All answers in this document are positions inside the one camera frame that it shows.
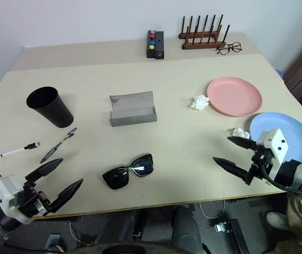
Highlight metal latch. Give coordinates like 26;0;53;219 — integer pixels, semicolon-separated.
213;222;227;234

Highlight white shoe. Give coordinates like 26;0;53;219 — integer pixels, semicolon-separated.
265;211;291;231

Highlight black bar on floor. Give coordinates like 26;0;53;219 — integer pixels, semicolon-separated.
226;219;250;254

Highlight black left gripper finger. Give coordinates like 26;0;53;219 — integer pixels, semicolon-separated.
24;158;64;184
48;178;84;213

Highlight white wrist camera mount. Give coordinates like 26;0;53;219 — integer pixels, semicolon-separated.
255;128;290;183
0;174;35;225

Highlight black button box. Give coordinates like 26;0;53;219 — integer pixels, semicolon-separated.
145;30;157;59

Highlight dark rounded shape under table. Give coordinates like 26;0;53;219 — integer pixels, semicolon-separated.
97;208;148;246

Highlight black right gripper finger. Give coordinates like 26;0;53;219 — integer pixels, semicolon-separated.
227;136;258;151
212;156;249;181

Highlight small white tissue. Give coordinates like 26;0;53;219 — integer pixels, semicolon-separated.
228;128;251;140

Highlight black box with socket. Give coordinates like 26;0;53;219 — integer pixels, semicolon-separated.
154;31;166;61

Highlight black sunglasses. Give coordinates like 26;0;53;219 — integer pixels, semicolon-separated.
102;153;154;191

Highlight white marker with black cap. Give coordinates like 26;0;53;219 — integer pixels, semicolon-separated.
1;142;41;158

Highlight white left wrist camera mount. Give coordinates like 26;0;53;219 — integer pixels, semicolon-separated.
0;174;35;225

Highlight brown-framed eyeglasses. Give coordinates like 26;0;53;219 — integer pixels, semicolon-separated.
215;41;243;56

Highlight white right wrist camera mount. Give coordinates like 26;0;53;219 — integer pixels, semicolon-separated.
255;128;290;183

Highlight black plastic cup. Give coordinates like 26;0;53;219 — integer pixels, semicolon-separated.
25;86;75;129

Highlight large white tissue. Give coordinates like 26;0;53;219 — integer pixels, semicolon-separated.
188;94;211;111

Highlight grey rounded shape under table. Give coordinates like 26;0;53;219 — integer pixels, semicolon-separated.
171;205;204;253

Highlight thin white wire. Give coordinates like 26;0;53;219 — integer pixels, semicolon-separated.
65;221;89;244

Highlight black ballpoint pen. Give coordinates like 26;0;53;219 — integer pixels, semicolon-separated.
40;128;78;164

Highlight grey box on floor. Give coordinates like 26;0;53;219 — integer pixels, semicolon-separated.
44;232;62;252

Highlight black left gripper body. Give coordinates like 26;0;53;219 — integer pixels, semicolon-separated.
17;181;54;217

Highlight beige trouser leg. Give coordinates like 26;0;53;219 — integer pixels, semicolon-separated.
285;194;302;240

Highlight brown wooden peg rack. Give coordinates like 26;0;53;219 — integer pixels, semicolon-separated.
178;14;231;51

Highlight grey glasses case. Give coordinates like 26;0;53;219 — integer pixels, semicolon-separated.
109;91;158;128

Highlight blue plate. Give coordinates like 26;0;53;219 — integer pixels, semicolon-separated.
249;112;302;165

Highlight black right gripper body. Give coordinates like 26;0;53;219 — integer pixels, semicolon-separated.
245;147;274;186

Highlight white cable on floor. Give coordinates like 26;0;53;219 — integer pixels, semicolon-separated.
198;199;226;220

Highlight pink plate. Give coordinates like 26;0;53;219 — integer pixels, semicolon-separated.
206;76;263;118

